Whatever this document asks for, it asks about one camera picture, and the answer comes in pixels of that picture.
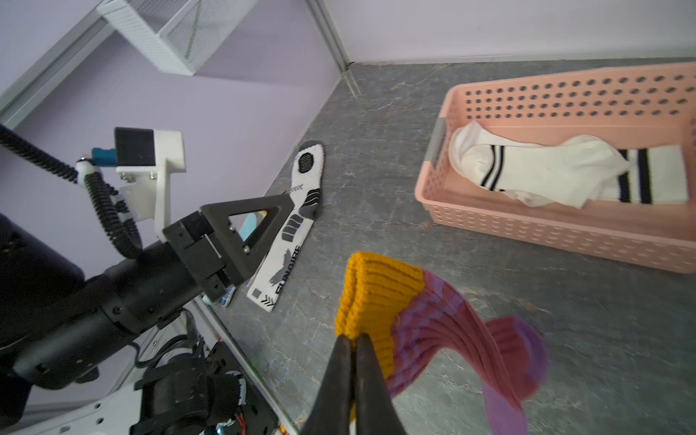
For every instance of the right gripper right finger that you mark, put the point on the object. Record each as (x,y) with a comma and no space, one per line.
(375,414)

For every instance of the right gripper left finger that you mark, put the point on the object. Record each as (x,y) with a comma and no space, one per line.
(331,413)

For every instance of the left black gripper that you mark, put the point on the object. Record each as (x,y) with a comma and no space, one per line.
(202,253)

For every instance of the magenta purple yellow-cuff sock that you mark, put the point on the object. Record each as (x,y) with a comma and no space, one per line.
(410,314)

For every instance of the white sock two black stripes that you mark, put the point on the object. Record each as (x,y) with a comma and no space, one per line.
(656,176)

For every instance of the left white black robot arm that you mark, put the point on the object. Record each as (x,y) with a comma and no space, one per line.
(57,326)

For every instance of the white sport sock left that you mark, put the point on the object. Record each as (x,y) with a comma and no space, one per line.
(307,171)

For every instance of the pink perforated plastic basket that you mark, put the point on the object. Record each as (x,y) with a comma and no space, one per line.
(637,107)

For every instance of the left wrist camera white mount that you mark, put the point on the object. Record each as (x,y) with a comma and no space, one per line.
(144,159)

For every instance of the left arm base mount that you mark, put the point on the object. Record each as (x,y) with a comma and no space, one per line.
(187,387)

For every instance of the white mesh wall basket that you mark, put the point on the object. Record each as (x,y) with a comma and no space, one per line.
(177,37)

